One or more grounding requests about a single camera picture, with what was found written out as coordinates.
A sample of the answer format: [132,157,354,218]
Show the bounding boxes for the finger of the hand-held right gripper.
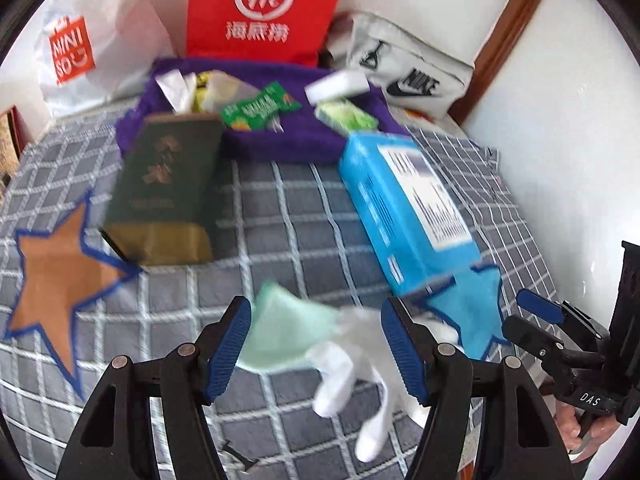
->
[516,289,613,346]
[501,314,566,366]

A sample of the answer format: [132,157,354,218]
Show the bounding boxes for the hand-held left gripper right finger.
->
[381,296,571,480]

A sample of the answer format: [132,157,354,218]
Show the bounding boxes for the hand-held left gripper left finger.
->
[60,296,252,480]

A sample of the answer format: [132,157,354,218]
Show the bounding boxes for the mint green cloth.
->
[236,281,343,375]

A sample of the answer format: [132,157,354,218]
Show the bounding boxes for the white cotton gloves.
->
[307,307,458,465]

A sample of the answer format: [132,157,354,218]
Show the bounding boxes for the purple plush storage tray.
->
[116,57,408,163]

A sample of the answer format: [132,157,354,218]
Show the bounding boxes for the light green packet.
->
[314,100,380,137]

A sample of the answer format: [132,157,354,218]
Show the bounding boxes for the green printed packet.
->
[219,82,303,132]

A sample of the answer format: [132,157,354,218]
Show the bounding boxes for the pale translucent plastic packet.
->
[202,72,261,111]

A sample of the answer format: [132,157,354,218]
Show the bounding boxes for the clear plastic bag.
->
[154,71,198,112]

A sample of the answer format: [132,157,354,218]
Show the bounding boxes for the white sponge block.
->
[304,71,372,107]

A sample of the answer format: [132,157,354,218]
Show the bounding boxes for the person's right hand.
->
[554,400,623,461]

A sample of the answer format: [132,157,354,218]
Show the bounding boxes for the grey checked bed sheet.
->
[0,105,551,480]

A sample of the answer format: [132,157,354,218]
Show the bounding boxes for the blue box with white label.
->
[339,131,483,297]

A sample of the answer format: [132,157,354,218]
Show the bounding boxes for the dark green gold box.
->
[100,112,226,267]

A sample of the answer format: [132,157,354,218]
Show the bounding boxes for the white pillow with orange print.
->
[395,105,453,128]

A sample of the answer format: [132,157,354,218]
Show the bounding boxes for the light grey sports bag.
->
[325,12,476,121]

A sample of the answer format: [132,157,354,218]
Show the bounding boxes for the brown framed board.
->
[0,107,26,183]

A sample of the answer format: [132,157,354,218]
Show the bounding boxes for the white plastic shopping bag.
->
[32,0,196,118]

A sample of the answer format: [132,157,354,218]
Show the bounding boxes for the red paper shopping bag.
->
[186,0,353,67]

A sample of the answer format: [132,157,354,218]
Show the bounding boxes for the brown wooden frame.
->
[447,0,558,126]

